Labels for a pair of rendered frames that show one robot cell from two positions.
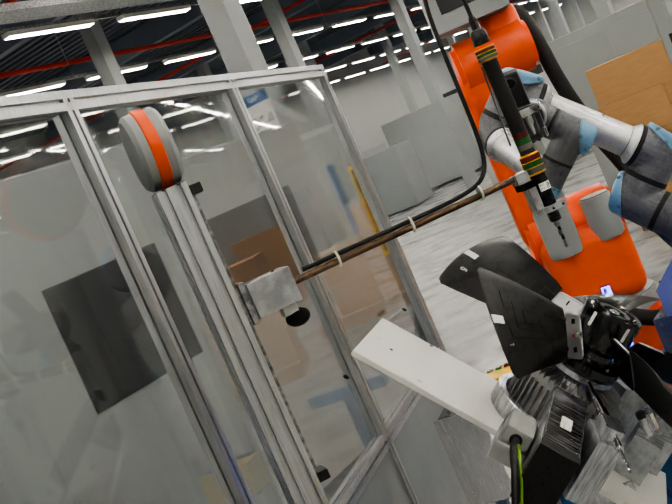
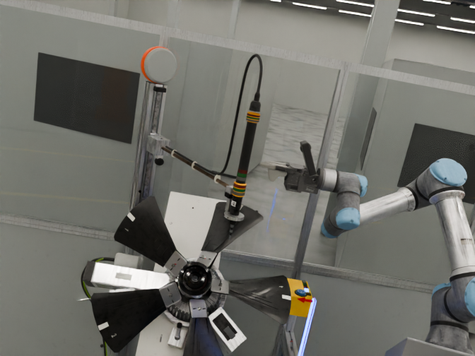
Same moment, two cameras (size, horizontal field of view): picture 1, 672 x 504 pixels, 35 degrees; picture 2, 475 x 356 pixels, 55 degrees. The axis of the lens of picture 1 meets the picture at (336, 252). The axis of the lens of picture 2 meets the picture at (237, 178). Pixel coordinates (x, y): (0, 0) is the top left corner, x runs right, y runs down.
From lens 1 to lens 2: 2.47 m
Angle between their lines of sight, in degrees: 67
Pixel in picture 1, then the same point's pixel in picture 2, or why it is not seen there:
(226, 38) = not seen: outside the picture
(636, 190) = (439, 299)
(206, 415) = not seen: hidden behind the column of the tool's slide
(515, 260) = (237, 227)
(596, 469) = not seen: hidden behind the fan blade
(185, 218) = (145, 97)
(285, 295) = (152, 149)
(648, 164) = (452, 294)
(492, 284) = (148, 205)
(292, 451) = (133, 198)
